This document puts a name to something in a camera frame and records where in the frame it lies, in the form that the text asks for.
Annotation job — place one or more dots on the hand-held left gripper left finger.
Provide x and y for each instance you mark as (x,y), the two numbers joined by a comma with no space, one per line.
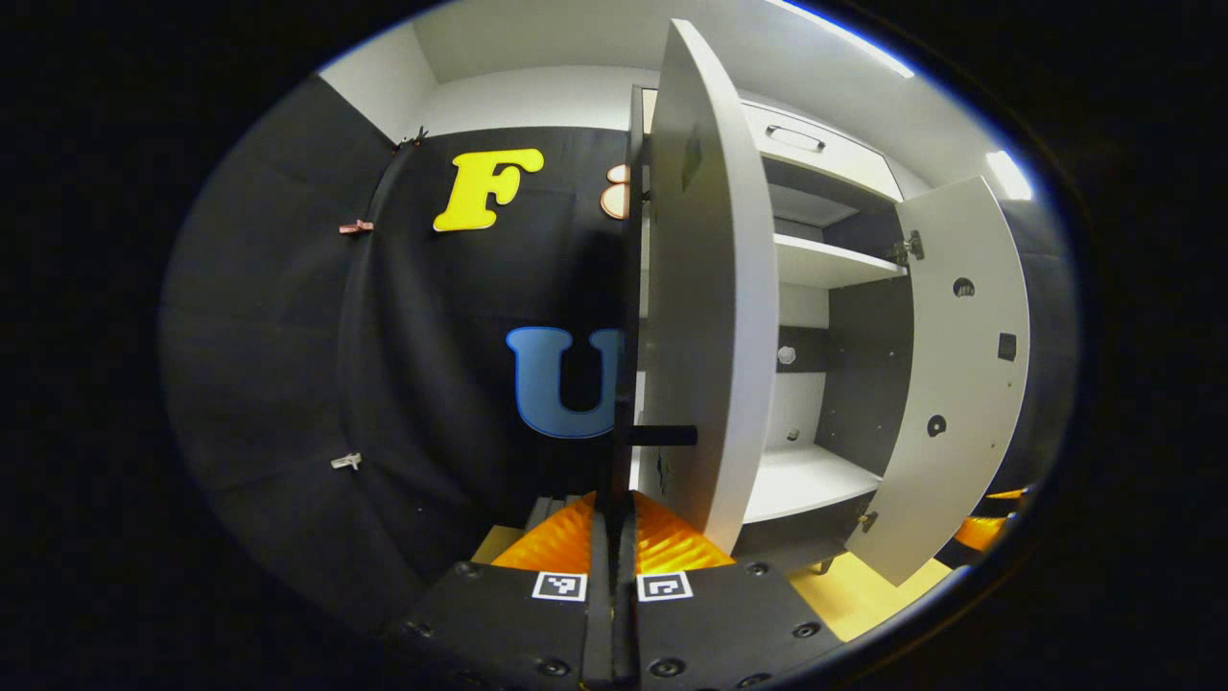
(599,624)

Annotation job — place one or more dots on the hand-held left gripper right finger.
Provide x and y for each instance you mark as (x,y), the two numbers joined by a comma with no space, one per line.
(624,624)

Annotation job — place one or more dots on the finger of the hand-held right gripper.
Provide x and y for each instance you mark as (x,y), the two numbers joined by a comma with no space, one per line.
(980,534)
(1007,495)

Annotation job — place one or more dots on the cabinet door with headphone sticker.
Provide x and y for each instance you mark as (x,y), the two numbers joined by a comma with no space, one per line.
(959,384)

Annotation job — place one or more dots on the white double-door shoe cabinet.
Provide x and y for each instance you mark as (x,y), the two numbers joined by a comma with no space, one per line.
(868,365)

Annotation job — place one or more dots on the cabinet door with camera sticker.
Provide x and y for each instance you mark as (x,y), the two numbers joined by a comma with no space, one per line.
(710,288)

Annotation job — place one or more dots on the white cabinet shelf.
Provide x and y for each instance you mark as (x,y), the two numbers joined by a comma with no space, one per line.
(806,480)
(825,261)

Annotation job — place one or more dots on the white cabinet drawer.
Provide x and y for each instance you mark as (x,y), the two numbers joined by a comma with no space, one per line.
(844,158)

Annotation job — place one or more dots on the white clip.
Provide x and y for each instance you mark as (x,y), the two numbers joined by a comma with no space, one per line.
(346,462)

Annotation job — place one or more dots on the short ceiling light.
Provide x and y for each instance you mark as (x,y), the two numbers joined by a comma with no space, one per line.
(1009,175)

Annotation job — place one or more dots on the pink clip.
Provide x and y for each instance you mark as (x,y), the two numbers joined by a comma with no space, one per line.
(356,227)

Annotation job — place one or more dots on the black clip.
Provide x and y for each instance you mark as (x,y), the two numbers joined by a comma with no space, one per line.
(411,140)

